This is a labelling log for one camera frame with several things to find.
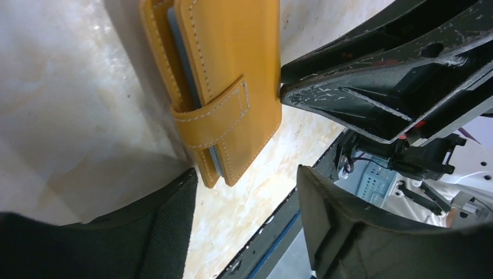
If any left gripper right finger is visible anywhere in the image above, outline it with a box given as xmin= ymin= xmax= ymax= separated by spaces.
xmin=296 ymin=165 xmax=492 ymax=278

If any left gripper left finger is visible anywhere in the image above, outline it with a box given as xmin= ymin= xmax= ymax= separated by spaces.
xmin=1 ymin=169 xmax=198 ymax=278

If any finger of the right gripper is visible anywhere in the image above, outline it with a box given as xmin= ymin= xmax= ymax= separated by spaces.
xmin=281 ymin=1 xmax=492 ymax=84
xmin=280 ymin=38 xmax=492 ymax=145

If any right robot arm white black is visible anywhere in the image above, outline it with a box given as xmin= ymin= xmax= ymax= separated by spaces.
xmin=280 ymin=1 xmax=492 ymax=187

